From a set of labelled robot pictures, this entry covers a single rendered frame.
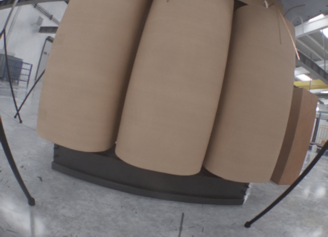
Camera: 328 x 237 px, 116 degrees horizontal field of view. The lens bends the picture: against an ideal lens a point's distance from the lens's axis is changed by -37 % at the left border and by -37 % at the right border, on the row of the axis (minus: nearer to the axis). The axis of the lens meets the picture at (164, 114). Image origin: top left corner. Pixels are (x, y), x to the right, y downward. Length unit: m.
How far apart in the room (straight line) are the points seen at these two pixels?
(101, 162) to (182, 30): 0.69
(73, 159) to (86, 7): 0.72
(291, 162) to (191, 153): 1.21
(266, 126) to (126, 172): 0.69
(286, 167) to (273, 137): 0.87
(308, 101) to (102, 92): 1.66
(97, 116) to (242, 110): 0.60
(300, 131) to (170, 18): 1.44
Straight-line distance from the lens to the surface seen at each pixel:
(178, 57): 0.61
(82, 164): 0.87
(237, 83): 0.75
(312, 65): 11.83
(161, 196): 0.84
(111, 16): 0.71
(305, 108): 1.70
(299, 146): 1.71
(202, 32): 0.67
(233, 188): 0.97
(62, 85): 0.69
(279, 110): 0.82
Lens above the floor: 0.47
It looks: 4 degrees down
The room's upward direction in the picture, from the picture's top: 13 degrees clockwise
